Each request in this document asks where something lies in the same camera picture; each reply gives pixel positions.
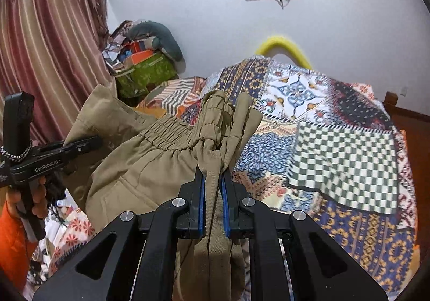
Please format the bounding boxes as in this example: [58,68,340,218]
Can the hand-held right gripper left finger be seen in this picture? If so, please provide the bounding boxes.
[32,167,206,301]

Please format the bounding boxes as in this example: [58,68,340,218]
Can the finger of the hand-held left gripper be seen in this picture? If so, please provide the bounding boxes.
[63,136,103,161]

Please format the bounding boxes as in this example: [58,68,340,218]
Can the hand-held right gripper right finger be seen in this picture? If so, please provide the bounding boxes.
[221,169,389,301]

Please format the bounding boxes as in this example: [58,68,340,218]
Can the khaki pants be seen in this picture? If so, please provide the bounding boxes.
[62,83,264,301]

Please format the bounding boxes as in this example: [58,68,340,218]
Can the person's left forearm orange sleeve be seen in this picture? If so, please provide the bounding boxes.
[0,200,38,292]

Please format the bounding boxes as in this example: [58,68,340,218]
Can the person's left hand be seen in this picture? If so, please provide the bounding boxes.
[6,176,48,218]

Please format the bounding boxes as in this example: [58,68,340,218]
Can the pile of clothes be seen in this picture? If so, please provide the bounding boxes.
[28,230,58,292]

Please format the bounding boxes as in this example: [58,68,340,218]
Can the striped pink curtain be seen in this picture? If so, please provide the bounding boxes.
[0,0,118,148]

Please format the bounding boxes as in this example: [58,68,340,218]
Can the green patterned bag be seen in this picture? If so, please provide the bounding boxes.
[114,52,177,98]

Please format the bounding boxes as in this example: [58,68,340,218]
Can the cluttered heap of papers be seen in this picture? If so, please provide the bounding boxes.
[102,20,135,70]

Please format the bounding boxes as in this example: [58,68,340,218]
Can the orange box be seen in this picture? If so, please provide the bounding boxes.
[126,49,159,67]

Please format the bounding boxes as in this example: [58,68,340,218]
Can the colourful patchwork quilt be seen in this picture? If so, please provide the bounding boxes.
[44,55,419,301]

